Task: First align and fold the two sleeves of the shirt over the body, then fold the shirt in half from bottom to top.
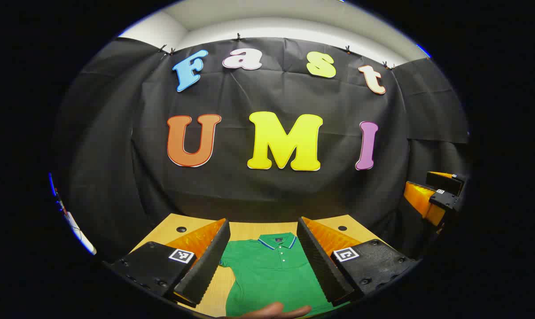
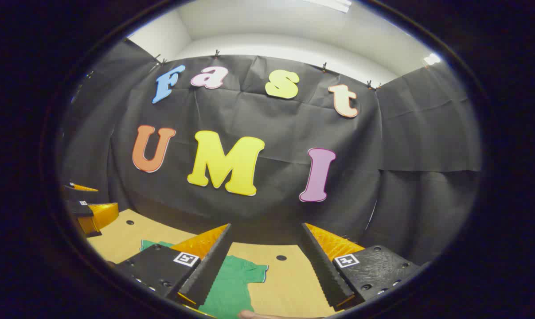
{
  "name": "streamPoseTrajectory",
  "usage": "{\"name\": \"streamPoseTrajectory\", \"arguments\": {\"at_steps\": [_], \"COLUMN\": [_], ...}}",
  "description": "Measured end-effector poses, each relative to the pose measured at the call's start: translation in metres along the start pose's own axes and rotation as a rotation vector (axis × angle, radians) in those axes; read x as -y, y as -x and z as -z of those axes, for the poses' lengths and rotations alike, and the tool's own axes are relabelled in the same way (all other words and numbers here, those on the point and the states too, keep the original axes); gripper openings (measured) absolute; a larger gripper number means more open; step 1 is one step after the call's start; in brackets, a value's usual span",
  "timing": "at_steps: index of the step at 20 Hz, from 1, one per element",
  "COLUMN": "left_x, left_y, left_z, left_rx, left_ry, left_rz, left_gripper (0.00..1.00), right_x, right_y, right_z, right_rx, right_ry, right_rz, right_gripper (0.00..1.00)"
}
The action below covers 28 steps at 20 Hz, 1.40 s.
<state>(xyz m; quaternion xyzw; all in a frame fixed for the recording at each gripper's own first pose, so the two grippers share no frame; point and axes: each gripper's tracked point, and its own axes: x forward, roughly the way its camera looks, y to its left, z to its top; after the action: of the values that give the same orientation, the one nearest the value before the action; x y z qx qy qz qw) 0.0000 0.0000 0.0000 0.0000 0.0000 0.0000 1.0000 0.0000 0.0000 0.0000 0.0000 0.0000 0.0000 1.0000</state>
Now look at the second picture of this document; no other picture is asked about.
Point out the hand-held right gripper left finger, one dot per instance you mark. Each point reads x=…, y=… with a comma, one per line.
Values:
x=209, y=270

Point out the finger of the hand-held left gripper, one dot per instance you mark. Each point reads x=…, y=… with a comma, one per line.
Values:
x=82, y=209
x=83, y=196

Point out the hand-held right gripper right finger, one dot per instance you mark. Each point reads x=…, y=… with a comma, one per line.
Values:
x=325, y=270

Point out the green T-shirt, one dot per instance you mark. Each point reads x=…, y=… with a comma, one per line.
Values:
x=232, y=288

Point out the black backdrop cloth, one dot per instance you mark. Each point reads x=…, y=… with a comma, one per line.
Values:
x=258, y=115

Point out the white ceiling light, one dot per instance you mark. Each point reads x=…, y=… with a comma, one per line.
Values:
x=432, y=58

